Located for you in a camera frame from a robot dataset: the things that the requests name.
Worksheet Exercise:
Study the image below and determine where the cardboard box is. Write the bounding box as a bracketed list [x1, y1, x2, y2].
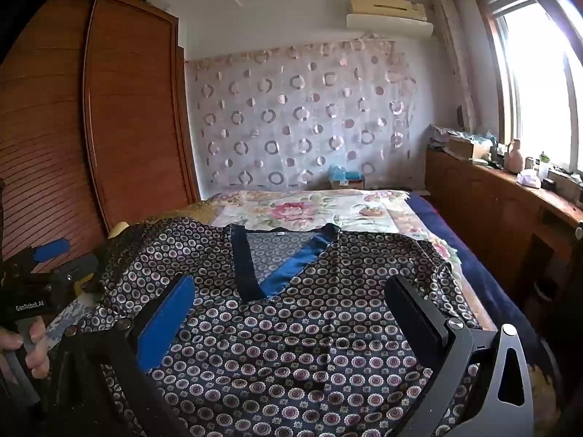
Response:
[448, 134, 493, 160]

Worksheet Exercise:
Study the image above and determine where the wooden slatted wardrobe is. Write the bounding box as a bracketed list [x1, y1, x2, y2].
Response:
[0, 0, 202, 276]

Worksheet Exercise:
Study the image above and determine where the stack of papers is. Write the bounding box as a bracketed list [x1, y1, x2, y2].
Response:
[428, 124, 456, 149]

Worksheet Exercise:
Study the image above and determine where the pale plastic bag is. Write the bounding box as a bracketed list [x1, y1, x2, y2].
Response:
[517, 169, 543, 189]

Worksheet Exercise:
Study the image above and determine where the white air conditioner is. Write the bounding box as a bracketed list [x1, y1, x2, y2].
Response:
[345, 0, 435, 38]

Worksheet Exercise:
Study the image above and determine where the navy circle-patterned shirt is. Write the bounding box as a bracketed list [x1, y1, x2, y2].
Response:
[79, 216, 484, 437]

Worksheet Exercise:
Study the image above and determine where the yellow-green pillow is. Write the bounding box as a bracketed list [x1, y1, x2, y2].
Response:
[107, 200, 219, 240]

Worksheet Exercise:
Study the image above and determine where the navy blue blanket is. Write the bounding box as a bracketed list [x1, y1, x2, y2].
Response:
[407, 191, 562, 376]

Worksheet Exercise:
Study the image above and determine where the pink ceramic vase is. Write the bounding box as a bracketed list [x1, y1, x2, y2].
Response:
[505, 139, 525, 174]

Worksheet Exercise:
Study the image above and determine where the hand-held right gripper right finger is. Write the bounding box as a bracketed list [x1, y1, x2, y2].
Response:
[385, 274, 535, 437]

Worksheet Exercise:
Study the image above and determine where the person's left hand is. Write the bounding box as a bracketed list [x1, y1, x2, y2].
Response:
[0, 317, 51, 379]

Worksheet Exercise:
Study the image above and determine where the circle-patterned wall cloth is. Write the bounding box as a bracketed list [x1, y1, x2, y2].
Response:
[184, 39, 418, 198]

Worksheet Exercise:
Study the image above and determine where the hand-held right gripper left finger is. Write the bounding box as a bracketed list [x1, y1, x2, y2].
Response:
[46, 274, 196, 437]

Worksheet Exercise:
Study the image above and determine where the white pipe cover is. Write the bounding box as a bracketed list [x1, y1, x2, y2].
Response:
[433, 0, 477, 131]

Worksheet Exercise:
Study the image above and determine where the blue floral white cloth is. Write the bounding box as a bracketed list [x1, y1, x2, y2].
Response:
[46, 295, 99, 357]

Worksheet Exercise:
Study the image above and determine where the wooden side cabinet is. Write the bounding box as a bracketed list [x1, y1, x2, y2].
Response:
[425, 148, 583, 374]

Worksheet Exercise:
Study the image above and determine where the blue box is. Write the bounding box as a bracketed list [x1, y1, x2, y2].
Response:
[329, 164, 365, 190]

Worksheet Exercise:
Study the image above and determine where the window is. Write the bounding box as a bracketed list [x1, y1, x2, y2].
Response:
[474, 0, 583, 174]

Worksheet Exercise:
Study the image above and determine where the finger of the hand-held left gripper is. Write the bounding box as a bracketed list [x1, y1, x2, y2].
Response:
[56, 253, 100, 283]
[20, 237, 72, 263]

